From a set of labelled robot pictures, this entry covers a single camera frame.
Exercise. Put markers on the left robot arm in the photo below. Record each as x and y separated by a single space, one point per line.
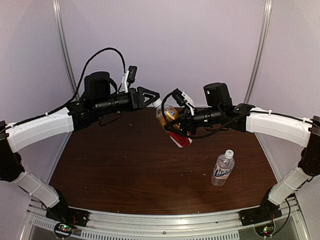
96 101

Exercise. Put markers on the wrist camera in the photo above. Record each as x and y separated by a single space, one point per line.
128 79
184 100

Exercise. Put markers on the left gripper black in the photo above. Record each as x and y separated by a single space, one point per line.
136 98

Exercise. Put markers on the right aluminium corner post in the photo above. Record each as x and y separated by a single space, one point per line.
264 31

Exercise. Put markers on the white bottle cap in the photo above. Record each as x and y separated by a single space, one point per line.
157 103

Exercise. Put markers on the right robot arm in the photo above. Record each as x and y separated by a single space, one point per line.
221 114

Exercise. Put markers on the left aluminium corner post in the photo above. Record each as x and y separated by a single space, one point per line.
63 46

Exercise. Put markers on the aluminium corner post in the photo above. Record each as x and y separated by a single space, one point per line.
264 31
63 46

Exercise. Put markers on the front aluminium rail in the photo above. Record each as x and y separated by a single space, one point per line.
221 225

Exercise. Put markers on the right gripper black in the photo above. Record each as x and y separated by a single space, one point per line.
184 120

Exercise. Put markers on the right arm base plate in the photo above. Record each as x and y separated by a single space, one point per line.
262 219

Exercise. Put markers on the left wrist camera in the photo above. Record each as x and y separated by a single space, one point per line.
128 79

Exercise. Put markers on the clear water bottle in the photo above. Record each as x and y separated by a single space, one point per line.
223 167

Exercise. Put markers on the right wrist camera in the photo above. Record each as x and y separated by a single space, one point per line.
184 100

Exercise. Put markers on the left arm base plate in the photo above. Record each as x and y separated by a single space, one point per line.
69 224

